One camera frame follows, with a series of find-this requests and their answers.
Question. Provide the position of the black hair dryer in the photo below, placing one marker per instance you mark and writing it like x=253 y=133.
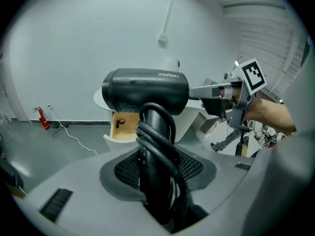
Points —
x=145 y=90

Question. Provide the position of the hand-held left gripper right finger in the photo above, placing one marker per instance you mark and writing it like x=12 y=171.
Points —
x=278 y=181

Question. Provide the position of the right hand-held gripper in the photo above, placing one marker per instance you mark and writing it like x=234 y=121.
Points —
x=253 y=76

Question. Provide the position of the black keyboard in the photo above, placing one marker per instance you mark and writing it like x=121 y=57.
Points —
x=225 y=140

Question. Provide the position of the small dark round case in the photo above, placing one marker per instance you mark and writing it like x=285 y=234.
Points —
x=120 y=123

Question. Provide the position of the white wooden drawer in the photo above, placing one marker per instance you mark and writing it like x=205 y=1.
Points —
x=125 y=129

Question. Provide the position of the white wall conduit with box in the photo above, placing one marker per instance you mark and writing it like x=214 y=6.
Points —
x=164 y=28

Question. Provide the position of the red fire extinguisher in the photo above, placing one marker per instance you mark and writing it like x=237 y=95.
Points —
x=43 y=120

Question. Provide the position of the white dressing table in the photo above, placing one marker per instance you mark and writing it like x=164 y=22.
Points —
x=194 y=117

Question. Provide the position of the white cylindrical container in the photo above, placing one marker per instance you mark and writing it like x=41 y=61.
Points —
x=169 y=63

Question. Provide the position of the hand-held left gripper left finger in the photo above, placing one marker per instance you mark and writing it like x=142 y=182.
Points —
x=73 y=181

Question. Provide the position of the person's right forearm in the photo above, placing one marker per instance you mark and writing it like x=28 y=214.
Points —
x=270 y=115

